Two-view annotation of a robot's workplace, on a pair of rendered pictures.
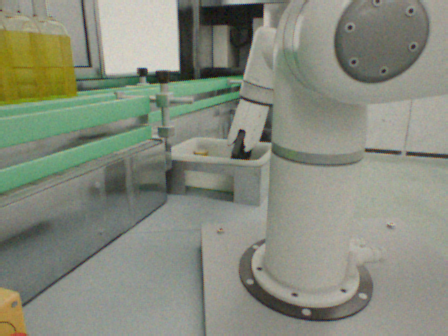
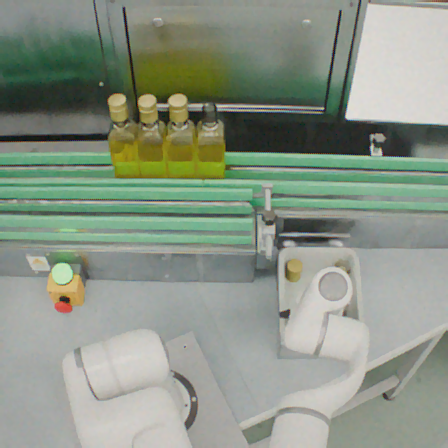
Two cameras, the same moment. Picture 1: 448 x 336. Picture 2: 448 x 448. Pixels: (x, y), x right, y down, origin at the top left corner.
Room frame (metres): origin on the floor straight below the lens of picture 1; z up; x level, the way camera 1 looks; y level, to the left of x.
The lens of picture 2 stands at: (0.37, -0.49, 1.98)
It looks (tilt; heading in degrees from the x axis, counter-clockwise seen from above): 56 degrees down; 71
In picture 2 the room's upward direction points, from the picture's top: straight up
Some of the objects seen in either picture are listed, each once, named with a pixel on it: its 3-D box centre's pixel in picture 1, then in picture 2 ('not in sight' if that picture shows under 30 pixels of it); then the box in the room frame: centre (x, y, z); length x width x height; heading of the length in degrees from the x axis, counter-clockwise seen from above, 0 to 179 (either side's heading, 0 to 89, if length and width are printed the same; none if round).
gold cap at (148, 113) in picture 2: not in sight; (148, 108); (0.50, 0.34, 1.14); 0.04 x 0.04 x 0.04
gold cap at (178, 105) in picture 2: not in sight; (178, 108); (0.56, 0.32, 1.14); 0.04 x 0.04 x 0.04
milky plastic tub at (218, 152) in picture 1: (223, 166); (318, 302); (0.75, 0.01, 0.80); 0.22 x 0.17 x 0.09; 69
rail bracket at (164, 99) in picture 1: (154, 103); (267, 223); (0.68, 0.14, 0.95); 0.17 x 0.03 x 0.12; 70
